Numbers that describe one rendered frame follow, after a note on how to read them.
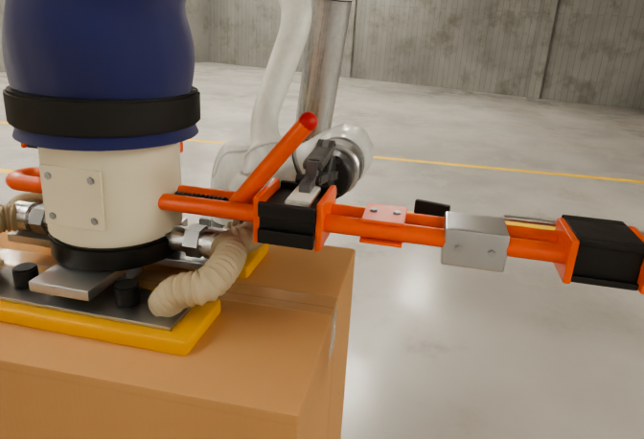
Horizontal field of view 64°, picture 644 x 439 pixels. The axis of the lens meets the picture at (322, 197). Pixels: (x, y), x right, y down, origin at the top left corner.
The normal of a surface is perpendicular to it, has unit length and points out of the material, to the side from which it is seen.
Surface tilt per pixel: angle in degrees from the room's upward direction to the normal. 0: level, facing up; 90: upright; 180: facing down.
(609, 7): 90
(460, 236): 90
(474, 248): 90
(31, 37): 93
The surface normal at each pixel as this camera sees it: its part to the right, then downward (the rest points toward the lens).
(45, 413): -0.20, 0.30
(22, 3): -0.34, 0.06
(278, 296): 0.05, -0.95
